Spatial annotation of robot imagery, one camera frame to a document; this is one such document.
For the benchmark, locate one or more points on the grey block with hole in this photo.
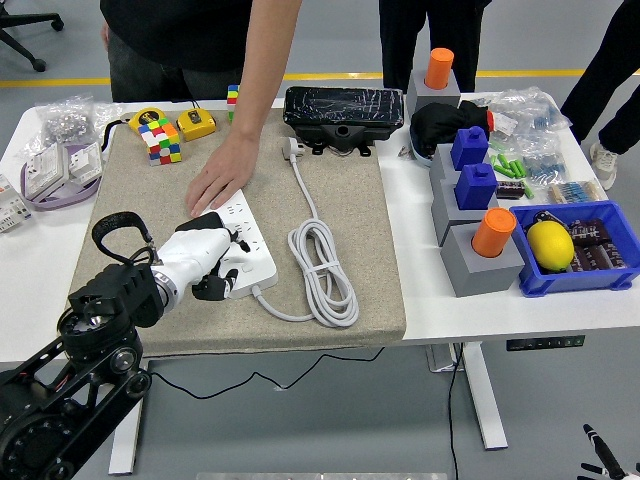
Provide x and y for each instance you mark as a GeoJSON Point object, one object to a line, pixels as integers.
{"type": "Point", "coordinates": [441, 162]}
{"type": "Point", "coordinates": [440, 97]}
{"type": "Point", "coordinates": [450, 215]}
{"type": "Point", "coordinates": [482, 272]}

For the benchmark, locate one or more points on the black cloth bundle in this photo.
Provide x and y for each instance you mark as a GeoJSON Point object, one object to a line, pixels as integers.
{"type": "Point", "coordinates": [440, 125]}

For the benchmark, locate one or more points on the blue plastic bin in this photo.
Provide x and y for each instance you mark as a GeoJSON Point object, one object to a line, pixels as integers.
{"type": "Point", "coordinates": [575, 282]}

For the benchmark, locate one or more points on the black office chair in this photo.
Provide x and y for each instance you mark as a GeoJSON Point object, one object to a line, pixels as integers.
{"type": "Point", "coordinates": [39, 64]}

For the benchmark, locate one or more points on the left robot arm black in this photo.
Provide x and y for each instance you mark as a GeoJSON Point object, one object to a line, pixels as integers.
{"type": "Point", "coordinates": [115, 290]}

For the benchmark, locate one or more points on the clear bag of resistors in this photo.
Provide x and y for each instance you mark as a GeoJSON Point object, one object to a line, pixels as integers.
{"type": "Point", "coordinates": [535, 107]}
{"type": "Point", "coordinates": [575, 191]}
{"type": "Point", "coordinates": [545, 165]}

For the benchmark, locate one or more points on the small metal clip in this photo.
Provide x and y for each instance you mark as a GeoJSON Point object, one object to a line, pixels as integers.
{"type": "Point", "coordinates": [403, 152]}

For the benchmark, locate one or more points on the white label card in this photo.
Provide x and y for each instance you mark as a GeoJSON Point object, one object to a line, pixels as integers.
{"type": "Point", "coordinates": [505, 124]}

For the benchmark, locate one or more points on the round yellow tape measure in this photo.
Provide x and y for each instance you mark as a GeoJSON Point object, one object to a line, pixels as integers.
{"type": "Point", "coordinates": [145, 117]}

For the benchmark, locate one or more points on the white circuit breaker modules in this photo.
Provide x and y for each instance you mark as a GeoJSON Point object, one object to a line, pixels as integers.
{"type": "Point", "coordinates": [12, 210]}

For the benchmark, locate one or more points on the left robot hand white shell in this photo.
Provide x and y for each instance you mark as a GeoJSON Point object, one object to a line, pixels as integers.
{"type": "Point", "coordinates": [192, 252]}

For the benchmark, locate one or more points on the white socket box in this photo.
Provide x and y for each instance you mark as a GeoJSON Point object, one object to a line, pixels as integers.
{"type": "Point", "coordinates": [85, 160]}
{"type": "Point", "coordinates": [45, 170]}

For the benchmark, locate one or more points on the orange cylinder peg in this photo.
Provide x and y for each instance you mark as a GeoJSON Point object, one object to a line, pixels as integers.
{"type": "Point", "coordinates": [439, 67]}
{"type": "Point", "coordinates": [493, 232]}

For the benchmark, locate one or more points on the red round cap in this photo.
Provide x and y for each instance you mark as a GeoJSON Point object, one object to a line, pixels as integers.
{"type": "Point", "coordinates": [491, 121]}

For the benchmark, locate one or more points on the square yellow tape measure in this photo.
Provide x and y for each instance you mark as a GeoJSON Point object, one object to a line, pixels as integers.
{"type": "Point", "coordinates": [196, 125]}

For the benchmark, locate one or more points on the yellow lemon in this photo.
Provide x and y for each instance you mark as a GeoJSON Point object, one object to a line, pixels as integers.
{"type": "Point", "coordinates": [550, 247]}

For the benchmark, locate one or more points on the dark brown capacitor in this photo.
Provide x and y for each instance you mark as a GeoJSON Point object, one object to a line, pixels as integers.
{"type": "Point", "coordinates": [590, 230]}
{"type": "Point", "coordinates": [612, 255]}
{"type": "Point", "coordinates": [587, 257]}
{"type": "Point", "coordinates": [510, 190]}

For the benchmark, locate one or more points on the white power strip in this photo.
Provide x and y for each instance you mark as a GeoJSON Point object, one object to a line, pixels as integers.
{"type": "Point", "coordinates": [260, 270]}

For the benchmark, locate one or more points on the person's left hand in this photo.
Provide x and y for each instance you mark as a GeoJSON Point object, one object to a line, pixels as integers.
{"type": "Point", "coordinates": [222, 172]}

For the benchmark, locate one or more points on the black plug adapter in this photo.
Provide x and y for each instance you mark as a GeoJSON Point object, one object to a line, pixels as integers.
{"type": "Point", "coordinates": [202, 221]}

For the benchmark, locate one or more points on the small black object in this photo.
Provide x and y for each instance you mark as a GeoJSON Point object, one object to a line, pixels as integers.
{"type": "Point", "coordinates": [545, 217]}

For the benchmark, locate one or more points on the person's right hand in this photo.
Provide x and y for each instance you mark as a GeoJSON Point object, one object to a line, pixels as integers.
{"type": "Point", "coordinates": [105, 36]}

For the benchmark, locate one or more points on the black table control panel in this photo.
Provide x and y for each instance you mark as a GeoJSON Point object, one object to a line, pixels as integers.
{"type": "Point", "coordinates": [545, 343]}

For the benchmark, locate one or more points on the person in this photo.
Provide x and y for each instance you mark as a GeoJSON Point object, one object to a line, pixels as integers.
{"type": "Point", "coordinates": [610, 65]}
{"type": "Point", "coordinates": [170, 40]}
{"type": "Point", "coordinates": [400, 40]}

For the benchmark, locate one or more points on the purple tray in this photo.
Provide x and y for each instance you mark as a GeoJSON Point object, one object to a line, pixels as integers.
{"type": "Point", "coordinates": [50, 202]}

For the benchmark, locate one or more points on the colourful puzzle cube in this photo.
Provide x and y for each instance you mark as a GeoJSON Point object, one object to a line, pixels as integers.
{"type": "Point", "coordinates": [160, 142]}
{"type": "Point", "coordinates": [233, 102]}

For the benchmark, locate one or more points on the grey under-table control box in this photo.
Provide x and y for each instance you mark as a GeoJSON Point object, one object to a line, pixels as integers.
{"type": "Point", "coordinates": [440, 357]}

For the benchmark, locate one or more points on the white round dish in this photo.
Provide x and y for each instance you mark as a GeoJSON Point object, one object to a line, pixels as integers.
{"type": "Point", "coordinates": [422, 159]}

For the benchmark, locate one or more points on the grey-brown mat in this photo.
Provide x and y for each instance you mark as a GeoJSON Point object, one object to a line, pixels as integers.
{"type": "Point", "coordinates": [360, 210]}

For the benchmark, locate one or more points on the person's left forearm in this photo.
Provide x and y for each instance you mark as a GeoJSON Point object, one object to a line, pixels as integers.
{"type": "Point", "coordinates": [265, 65]}

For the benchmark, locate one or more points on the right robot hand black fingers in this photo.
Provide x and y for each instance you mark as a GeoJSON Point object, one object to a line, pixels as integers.
{"type": "Point", "coordinates": [600, 447]}

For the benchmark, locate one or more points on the black plastic device housing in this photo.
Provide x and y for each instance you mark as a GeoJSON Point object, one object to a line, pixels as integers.
{"type": "Point", "coordinates": [343, 107]}

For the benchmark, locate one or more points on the white table leg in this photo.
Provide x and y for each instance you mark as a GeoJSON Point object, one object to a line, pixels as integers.
{"type": "Point", "coordinates": [487, 410]}
{"type": "Point", "coordinates": [127, 450]}

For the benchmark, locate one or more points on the blue block peg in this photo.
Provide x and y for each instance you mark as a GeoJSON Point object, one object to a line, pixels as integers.
{"type": "Point", "coordinates": [476, 187]}
{"type": "Point", "coordinates": [470, 147]}

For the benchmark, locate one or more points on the clear bag of screws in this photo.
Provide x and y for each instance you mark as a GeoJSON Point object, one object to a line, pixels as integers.
{"type": "Point", "coordinates": [65, 122]}

